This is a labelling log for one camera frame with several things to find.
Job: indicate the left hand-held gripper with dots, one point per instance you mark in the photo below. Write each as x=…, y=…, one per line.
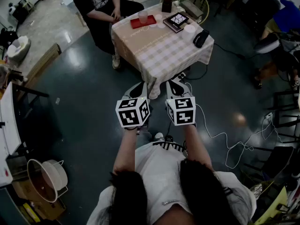
x=132, y=116

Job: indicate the table with checked tablecloth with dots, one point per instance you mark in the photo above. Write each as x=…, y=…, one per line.
x=161, y=53

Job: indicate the white desk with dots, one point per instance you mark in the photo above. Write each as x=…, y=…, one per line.
x=9, y=125

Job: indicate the person's left forearm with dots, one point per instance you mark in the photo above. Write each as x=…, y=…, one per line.
x=125, y=149

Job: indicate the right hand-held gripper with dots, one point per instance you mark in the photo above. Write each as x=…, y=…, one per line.
x=184, y=111

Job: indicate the white power strip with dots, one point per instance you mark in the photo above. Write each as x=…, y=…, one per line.
x=180, y=76

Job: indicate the black metal frame chair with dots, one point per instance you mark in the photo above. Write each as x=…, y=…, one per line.
x=283, y=108
x=279, y=163

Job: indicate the translucent cup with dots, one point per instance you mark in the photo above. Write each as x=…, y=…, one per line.
x=143, y=16

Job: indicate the white round lid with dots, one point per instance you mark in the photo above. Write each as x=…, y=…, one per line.
x=189, y=30

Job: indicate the person's blue jeans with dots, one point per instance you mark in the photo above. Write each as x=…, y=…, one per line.
x=145, y=139

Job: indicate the grey tissue box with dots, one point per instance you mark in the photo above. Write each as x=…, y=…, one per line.
x=191, y=9

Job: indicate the red tray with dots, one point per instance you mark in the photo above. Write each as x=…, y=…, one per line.
x=150, y=20

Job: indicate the dark brown box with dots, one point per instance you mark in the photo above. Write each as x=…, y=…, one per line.
x=167, y=5

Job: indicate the cardboard box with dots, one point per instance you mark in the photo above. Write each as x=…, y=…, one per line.
x=49, y=210

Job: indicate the yellow board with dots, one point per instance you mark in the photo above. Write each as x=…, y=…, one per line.
x=277, y=205

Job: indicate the person's white shirt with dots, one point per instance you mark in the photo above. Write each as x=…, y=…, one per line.
x=161, y=172

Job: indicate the brown book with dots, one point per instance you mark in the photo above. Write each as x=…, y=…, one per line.
x=171, y=26

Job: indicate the person's white shoe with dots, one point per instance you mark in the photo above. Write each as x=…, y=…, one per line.
x=159, y=136

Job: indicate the black speaker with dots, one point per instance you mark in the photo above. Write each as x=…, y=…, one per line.
x=201, y=38

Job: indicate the black tablet with cracked pattern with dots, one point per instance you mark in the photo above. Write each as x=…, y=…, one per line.
x=179, y=19

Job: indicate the white pet bed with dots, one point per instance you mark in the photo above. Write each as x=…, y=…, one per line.
x=20, y=48

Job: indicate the black metal frame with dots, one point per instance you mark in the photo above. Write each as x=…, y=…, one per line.
x=30, y=90

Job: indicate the wooden plank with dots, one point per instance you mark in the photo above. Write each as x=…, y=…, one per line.
x=44, y=60

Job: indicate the person's right forearm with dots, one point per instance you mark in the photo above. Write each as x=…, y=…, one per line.
x=197, y=146

